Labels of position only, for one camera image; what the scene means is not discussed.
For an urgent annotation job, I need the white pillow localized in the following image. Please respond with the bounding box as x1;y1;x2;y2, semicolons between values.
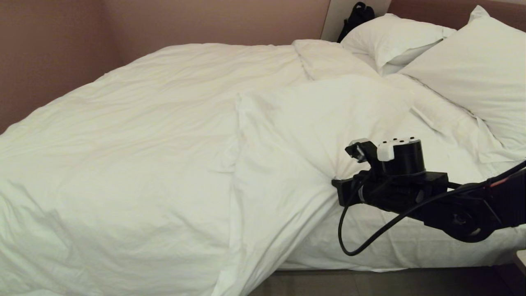
398;5;526;151
340;13;457;76

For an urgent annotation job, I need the white bed sheet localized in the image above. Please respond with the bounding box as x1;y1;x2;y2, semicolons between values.
284;73;526;273

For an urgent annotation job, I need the black cable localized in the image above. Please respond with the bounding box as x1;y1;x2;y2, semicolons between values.
337;160;526;257

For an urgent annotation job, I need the black bag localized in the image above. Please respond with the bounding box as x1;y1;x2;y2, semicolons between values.
337;2;376;44

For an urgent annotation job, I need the white rumpled duvet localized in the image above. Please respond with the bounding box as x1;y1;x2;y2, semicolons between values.
0;39;416;296

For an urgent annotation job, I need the brown padded headboard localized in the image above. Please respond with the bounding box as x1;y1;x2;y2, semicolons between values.
388;0;526;32

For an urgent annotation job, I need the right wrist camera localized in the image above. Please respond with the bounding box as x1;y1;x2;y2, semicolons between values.
345;138;396;164

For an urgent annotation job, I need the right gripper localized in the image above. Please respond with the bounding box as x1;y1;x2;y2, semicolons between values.
332;172;426;213

